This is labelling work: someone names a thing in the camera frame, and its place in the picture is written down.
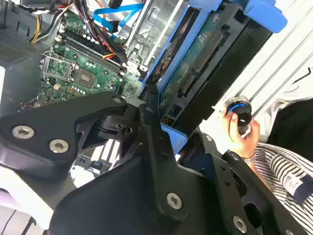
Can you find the person's hand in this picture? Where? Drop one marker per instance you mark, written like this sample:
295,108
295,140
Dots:
244,147

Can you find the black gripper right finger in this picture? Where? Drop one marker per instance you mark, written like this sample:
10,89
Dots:
244,195

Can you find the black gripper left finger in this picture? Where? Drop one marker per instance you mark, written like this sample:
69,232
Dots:
44,132

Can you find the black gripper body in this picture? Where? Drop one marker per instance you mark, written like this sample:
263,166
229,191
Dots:
110,208

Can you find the hard disk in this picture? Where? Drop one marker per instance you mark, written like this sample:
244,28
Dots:
195,61

